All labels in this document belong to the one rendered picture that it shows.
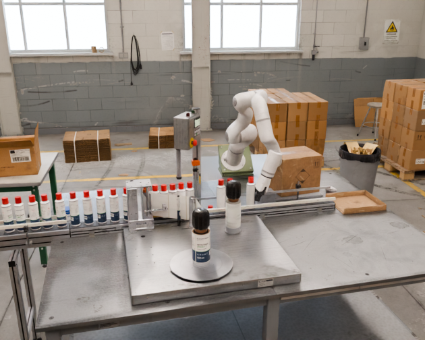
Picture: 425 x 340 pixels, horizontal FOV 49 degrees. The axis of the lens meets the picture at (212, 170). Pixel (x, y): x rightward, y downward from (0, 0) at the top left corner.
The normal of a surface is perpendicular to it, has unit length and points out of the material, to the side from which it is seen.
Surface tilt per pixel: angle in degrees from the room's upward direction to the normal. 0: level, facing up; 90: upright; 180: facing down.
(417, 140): 90
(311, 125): 89
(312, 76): 90
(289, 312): 1
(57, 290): 0
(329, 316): 0
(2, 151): 92
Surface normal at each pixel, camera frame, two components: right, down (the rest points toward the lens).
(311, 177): 0.33, 0.31
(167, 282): 0.00, -0.94
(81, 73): 0.13, 0.33
